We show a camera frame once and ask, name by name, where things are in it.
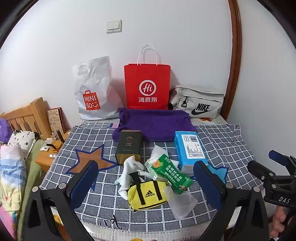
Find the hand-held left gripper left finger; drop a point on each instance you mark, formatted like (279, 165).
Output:
(84, 183)

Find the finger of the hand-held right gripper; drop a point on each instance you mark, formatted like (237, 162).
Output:
(266, 173)
(276, 156)

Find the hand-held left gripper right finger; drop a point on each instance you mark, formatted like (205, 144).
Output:
(207, 183)

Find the clear plastic pouch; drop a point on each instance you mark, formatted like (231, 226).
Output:
(182, 206)

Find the green printed tissue packet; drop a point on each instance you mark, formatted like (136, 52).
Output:
(171, 176)

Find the yellow zip pouch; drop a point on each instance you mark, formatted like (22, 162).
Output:
(148, 194)

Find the person's right hand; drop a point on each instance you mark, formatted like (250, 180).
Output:
(278, 222)

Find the blue tissue pack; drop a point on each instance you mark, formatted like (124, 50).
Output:
(189, 150)

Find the grey checkered blanket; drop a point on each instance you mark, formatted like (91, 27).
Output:
(92, 143)

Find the small white tube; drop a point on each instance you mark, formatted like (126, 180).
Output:
(52, 156)

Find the wooden nightstand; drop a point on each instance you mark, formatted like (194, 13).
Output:
(44, 160)

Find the green bed sheet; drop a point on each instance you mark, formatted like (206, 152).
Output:
(30, 176)

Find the dark green tin box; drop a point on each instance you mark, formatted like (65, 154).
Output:
(128, 143)

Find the white printed bed sheet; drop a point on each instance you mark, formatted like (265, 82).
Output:
(208, 120)

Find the patterned notebook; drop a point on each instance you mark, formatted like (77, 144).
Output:
(54, 121)

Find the purple towel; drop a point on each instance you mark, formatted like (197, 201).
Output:
(157, 125)

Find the black dotted white pillow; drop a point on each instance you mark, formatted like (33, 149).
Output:
(20, 139)

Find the grey waist bag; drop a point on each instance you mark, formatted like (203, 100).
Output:
(203, 97)

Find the wooden bed headboard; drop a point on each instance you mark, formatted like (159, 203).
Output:
(34, 109)

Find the purple plush toy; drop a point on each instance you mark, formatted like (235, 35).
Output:
(4, 129)

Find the white plastic shopping bag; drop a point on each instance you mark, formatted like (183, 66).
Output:
(97, 81)

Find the red paper bag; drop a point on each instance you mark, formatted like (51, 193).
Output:
(148, 76)

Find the brown wooden door frame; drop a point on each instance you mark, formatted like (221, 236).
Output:
(234, 58)

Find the white light switch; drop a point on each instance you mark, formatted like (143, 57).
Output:
(113, 26)

